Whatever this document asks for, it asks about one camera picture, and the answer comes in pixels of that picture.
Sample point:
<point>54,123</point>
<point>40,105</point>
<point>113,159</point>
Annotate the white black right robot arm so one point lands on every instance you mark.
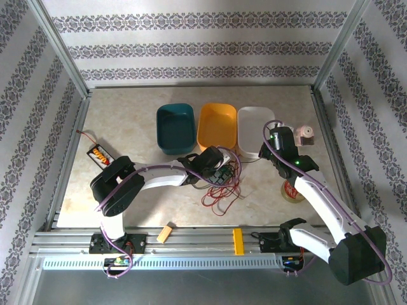
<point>318,197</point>

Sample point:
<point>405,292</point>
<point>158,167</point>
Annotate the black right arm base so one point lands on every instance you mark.
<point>268,244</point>

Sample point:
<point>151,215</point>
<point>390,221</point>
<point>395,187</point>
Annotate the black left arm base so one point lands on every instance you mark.
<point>136,244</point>

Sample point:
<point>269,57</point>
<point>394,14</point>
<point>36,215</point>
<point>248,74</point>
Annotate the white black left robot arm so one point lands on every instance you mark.
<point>159,178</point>

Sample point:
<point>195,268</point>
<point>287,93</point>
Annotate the small pink device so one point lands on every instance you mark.
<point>305,133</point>

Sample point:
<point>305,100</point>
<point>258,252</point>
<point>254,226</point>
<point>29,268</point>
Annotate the yellow plastic bin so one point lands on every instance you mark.
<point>216,124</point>

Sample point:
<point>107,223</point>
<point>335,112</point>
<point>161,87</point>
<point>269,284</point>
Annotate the white plastic bin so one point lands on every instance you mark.
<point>254,127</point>

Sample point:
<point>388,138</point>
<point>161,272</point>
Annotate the teal plastic bin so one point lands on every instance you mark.
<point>175,127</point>

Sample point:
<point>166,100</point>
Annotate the aluminium mounting rails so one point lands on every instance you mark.
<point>197,241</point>

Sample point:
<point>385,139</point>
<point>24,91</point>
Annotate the small orange wooden block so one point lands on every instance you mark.
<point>164,234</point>

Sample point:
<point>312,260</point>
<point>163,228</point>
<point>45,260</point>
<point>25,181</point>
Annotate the yellow plastic block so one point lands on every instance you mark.
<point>238,241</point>

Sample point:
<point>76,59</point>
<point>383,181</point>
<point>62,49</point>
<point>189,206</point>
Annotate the black board with orange plugs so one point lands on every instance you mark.
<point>98,155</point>

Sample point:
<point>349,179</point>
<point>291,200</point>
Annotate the thin red board lead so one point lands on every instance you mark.
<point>86,136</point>

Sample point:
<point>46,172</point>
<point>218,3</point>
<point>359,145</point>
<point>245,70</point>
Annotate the grey metal plate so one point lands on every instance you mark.
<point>203,289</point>

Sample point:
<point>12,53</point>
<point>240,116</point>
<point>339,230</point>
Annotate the aluminium side rail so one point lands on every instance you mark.
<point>70,159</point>
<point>328,133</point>

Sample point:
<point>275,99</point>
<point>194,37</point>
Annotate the aluminium rear rail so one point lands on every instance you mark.
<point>203,86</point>

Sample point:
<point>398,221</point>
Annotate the aluminium frame post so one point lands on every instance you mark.
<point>60,51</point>
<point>341,44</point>

